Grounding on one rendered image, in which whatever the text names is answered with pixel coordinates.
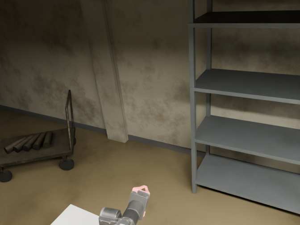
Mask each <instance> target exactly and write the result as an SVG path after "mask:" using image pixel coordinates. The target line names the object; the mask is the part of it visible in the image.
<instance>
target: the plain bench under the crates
mask: <svg viewBox="0 0 300 225"><path fill-rule="evenodd" d="M98 218H99V216H97V215H95V214H93V213H90V212H88V211H85V210H83V209H81V208H78V207H76V206H74V205H71V204H70V205H69V206H68V207H67V208H66V209H65V210H64V211H63V213H62V214H61V215H60V216H59V217H58V218H57V219H56V220H55V221H54V222H53V223H52V224H51V225H99V219H98Z"/></svg>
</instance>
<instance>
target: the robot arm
mask: <svg viewBox="0 0 300 225"><path fill-rule="evenodd" d="M143 188H145V191H142V190H141V189H143ZM149 196H150V193H149V191H148V188H147V186H145V185H143V186H140V187H134V188H133V190H132V192H131V193H130V198H129V202H128V207H127V208H126V210H125V211H124V213H123V215H122V216H121V211H120V210H119V209H113V208H107V207H103V208H102V210H101V212H100V216H99V218H98V219H99V225H136V224H137V222H138V220H142V219H143V217H144V215H145V210H146V207H147V203H148V199H149Z"/></svg>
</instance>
